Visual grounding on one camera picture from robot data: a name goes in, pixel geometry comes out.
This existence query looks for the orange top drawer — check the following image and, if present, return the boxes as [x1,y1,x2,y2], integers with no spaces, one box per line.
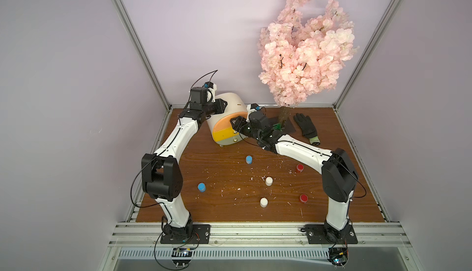
[207,111,247,133]

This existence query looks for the cream round drawer cabinet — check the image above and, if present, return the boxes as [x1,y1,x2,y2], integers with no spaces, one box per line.
[206,92,250,147]

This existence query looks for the blue paint can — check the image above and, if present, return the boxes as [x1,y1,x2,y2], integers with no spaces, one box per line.
[245,155,253,164]
[197,182,207,192]

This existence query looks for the yellow drawer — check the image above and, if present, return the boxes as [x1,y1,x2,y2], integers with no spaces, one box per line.
[212,127,238,143]

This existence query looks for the white paint can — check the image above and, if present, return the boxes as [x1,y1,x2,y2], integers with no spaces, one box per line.
[265,176,274,186]
[259,197,269,208]

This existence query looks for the red paint can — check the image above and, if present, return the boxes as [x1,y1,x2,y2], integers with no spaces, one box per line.
[299,194,309,203]
[296,164,304,173]

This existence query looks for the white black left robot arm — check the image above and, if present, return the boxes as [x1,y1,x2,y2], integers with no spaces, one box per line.
[141,82,227,240]

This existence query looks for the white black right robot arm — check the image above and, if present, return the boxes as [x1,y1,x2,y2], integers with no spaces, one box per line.
[230,111,359,241]

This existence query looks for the black work glove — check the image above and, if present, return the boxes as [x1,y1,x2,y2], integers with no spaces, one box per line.
[293,113,320,146]

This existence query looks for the pink cherry blossom tree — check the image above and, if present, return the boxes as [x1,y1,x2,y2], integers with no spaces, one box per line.
[258,0,357,107]

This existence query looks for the left control board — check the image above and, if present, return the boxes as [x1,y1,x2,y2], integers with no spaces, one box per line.
[171,247,194,270]

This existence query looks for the control board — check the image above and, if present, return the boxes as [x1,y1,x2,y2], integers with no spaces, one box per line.
[171,247,194,270]
[328,247,349,267]

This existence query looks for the right control board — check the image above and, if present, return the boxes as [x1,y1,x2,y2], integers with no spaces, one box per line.
[328,247,349,267]

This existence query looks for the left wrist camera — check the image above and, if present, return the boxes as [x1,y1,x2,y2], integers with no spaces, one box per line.
[204,81,216,91]

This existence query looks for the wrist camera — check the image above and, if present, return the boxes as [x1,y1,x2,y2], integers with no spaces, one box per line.
[204,81,216,91]
[247,103,261,112]

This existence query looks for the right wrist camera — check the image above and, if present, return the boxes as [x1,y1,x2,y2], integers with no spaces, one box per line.
[247,103,261,112]

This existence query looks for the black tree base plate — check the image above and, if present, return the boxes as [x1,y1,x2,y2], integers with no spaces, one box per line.
[269,117,296,134]

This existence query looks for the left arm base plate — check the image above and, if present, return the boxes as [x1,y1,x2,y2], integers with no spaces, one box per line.
[160,224,211,245]

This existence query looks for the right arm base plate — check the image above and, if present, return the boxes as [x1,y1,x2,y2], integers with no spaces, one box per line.
[301,224,358,245]

